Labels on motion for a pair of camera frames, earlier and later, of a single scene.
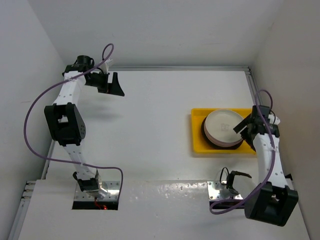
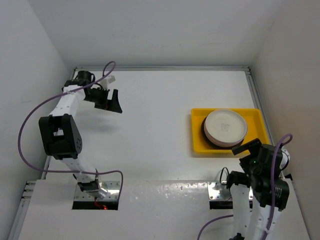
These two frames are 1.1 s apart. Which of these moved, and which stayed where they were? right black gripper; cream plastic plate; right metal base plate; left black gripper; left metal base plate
Moved: right black gripper; left black gripper
Stayed: cream plastic plate; right metal base plate; left metal base plate
